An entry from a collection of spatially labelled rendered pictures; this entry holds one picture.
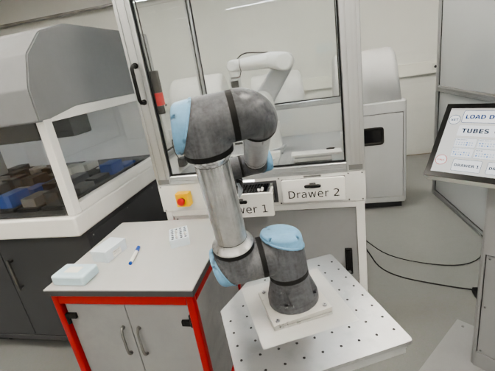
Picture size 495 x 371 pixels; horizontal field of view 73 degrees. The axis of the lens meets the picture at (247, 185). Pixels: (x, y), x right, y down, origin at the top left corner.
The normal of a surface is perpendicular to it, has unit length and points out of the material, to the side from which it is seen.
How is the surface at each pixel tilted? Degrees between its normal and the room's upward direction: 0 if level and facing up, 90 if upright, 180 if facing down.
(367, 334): 0
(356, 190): 90
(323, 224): 90
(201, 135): 101
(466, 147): 50
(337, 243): 90
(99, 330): 90
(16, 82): 69
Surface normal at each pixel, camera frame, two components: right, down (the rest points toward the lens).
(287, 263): 0.12, 0.29
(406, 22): -0.11, 0.34
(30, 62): 0.97, -0.07
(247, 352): -0.14, -0.93
